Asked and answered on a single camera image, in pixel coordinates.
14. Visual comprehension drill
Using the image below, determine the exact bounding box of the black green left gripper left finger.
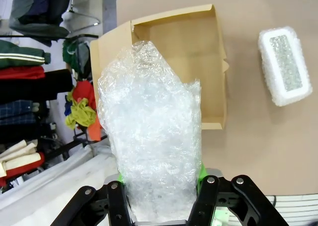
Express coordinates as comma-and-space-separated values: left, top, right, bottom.
50, 173, 134, 226

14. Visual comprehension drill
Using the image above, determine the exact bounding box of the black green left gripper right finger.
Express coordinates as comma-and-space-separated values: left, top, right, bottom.
190, 161, 290, 226

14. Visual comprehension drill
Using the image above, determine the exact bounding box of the fully bubble-wrapped clock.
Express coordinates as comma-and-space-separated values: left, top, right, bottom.
96, 40, 202, 223

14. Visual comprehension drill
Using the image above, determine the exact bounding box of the bubble-wrapped clock with visible display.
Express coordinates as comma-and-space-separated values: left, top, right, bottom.
257, 25, 313, 107

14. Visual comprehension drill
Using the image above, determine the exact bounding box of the black rack base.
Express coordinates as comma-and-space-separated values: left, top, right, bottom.
37, 133, 109, 163

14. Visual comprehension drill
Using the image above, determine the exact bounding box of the orange crumpled cloth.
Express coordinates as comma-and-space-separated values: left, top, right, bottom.
87, 120, 102, 142

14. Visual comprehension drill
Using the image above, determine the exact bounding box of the white ribbed panel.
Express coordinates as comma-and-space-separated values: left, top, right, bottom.
267, 193, 318, 226

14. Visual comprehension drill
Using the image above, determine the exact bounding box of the yellow crumpled cloth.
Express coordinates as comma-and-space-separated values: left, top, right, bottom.
64, 96, 97, 131

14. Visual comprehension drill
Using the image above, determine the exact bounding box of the red garment with cream sleeves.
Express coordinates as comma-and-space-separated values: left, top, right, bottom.
0, 139, 46, 187

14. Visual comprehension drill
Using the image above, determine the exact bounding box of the red crumpled cloth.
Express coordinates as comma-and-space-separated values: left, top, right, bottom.
72, 79, 97, 106

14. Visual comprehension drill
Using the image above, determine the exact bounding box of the navy plaid garment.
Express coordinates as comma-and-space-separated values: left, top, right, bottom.
0, 99, 40, 127

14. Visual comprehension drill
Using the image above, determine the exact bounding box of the black folded garment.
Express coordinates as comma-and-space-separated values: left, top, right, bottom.
0, 69, 75, 104

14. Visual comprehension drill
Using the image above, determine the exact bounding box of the open brown cardboard box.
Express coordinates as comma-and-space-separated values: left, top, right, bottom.
88, 3, 230, 131

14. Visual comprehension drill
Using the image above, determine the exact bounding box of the green crumpled garment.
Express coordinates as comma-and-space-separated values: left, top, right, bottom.
62, 38, 91, 80

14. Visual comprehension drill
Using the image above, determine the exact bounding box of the red folded garment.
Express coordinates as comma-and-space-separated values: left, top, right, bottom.
0, 66, 46, 80

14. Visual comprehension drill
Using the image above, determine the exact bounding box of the green striped jacket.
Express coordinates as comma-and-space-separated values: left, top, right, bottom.
0, 39, 52, 69

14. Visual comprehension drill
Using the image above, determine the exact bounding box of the white plastic hanger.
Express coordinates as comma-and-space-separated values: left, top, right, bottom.
61, 0, 101, 34

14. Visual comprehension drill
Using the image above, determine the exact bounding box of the dark navy garment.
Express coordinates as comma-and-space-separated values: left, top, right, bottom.
9, 0, 73, 39

